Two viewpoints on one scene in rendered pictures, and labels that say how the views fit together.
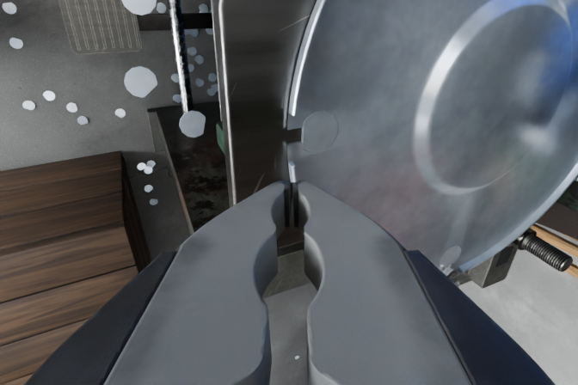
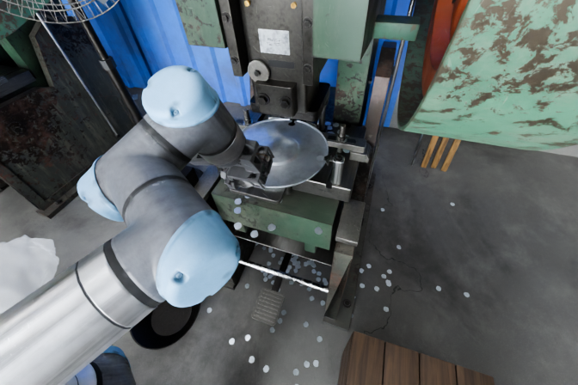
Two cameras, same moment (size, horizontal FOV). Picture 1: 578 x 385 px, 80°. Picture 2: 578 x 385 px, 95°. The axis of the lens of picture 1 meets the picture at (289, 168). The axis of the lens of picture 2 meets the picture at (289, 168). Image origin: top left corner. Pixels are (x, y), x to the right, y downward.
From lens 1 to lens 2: 0.57 m
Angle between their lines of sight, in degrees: 46
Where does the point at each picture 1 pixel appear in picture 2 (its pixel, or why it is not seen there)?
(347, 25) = not seen: hidden behind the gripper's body
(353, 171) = (273, 177)
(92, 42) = (273, 314)
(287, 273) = (350, 221)
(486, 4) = not seen: hidden behind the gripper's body
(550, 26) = (265, 140)
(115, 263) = (378, 351)
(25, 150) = not seen: outside the picture
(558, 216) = (373, 119)
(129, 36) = (277, 296)
